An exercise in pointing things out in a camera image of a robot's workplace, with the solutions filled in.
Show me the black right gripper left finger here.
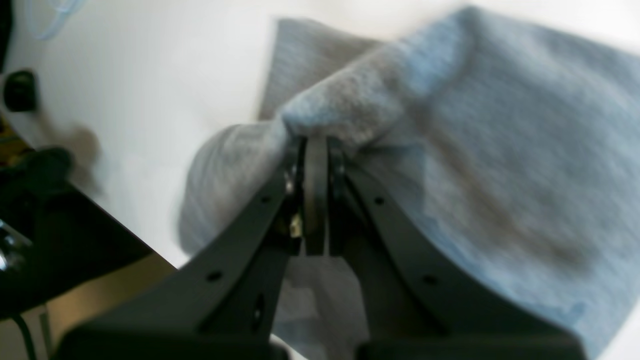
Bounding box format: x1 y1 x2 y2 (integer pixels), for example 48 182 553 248
55 136 329 360

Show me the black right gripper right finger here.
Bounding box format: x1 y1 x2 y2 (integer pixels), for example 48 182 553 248
327 138 586 360

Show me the grey t-shirt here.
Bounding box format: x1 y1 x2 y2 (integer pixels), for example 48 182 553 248
178 6 640 360

